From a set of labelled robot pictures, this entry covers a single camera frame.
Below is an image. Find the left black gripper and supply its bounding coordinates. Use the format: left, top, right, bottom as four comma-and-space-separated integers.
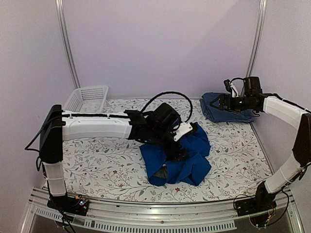
149, 125, 190, 162

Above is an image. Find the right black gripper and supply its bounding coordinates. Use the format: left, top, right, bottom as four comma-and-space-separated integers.
210, 94, 255, 114

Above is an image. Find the dark teal t-shirt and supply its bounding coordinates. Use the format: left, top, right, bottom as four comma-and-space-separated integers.
202, 91, 256, 124

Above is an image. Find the bright blue garment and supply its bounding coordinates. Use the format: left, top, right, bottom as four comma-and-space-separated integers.
139, 123, 211, 186

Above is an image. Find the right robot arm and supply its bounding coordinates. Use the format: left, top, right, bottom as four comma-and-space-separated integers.
210, 76, 311, 212

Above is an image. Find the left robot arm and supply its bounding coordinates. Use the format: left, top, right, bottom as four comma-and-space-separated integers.
35, 103, 196, 211

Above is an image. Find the white plastic laundry basket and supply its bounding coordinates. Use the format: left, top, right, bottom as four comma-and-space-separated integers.
62, 85, 109, 113

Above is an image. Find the folded blue checkered shirt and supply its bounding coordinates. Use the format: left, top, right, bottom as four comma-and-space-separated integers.
199, 98, 256, 124

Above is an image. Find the floral patterned table mat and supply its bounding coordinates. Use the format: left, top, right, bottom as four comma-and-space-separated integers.
63, 99, 272, 203

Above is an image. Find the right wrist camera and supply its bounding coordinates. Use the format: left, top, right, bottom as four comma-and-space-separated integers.
224, 80, 239, 98

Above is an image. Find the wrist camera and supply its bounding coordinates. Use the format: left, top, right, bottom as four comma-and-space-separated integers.
224, 80, 239, 98
173, 122, 198, 141

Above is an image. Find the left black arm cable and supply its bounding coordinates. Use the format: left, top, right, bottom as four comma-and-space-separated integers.
140, 91, 194, 124

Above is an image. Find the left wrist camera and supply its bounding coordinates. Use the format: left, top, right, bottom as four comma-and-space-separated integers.
173, 122, 198, 141

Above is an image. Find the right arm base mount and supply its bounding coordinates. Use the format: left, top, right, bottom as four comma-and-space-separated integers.
233, 194, 276, 216

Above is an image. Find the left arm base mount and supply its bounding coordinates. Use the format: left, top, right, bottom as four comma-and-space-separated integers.
47, 195, 89, 216

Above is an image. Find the right aluminium frame post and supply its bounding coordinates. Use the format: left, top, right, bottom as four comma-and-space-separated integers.
239, 0, 267, 98

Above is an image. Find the aluminium frame post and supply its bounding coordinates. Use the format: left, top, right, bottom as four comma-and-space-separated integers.
239, 0, 267, 98
55, 0, 81, 88

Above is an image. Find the left aluminium frame post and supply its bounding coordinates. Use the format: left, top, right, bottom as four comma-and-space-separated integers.
55, 0, 81, 88

